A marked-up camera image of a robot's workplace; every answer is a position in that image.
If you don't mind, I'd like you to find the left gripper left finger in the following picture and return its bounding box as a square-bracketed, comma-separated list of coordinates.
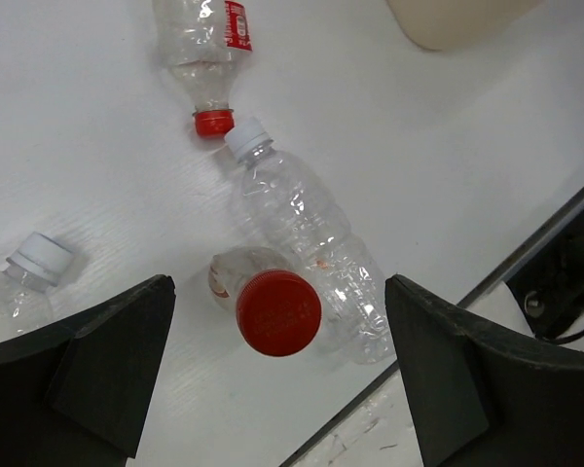
[0, 274, 175, 466]

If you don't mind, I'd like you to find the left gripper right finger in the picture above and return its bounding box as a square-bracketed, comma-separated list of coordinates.
[385, 275, 584, 466]

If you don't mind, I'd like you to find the red cap pink bottle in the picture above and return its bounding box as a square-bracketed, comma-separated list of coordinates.
[208, 246, 322, 357]

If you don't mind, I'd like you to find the clear white cap bottle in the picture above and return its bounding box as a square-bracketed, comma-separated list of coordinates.
[225, 118, 395, 365]

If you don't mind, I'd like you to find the clear bottle near left arm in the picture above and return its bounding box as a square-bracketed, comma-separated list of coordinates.
[0, 233, 74, 342]

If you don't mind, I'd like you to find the beige plastic bin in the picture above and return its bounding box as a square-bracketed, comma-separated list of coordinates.
[386, 0, 540, 52]

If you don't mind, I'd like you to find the crushed red label bottle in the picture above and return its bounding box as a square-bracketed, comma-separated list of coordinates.
[153, 0, 252, 139]

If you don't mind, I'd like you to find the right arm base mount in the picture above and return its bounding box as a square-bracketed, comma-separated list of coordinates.
[507, 208, 584, 345]

